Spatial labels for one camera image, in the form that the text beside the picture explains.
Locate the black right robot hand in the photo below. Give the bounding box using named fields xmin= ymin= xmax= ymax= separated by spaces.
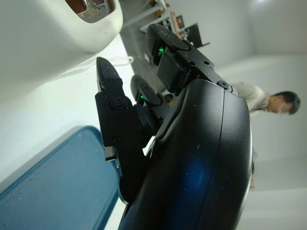
xmin=94 ymin=23 xmax=255 ymax=230

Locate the white two-slot toaster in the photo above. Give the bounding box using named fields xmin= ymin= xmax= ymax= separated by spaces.
xmin=0 ymin=0 xmax=124 ymax=96

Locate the black equipment stand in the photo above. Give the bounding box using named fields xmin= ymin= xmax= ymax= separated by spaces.
xmin=165 ymin=14 xmax=211 ymax=48

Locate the blue plastic tray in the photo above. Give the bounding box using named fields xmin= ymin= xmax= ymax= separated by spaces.
xmin=0 ymin=126 xmax=120 ymax=230

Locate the white toaster power cord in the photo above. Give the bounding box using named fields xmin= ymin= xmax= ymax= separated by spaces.
xmin=105 ymin=56 xmax=134 ymax=67

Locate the white metal-frame desk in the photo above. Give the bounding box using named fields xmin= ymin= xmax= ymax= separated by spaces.
xmin=124 ymin=0 xmax=168 ymax=32

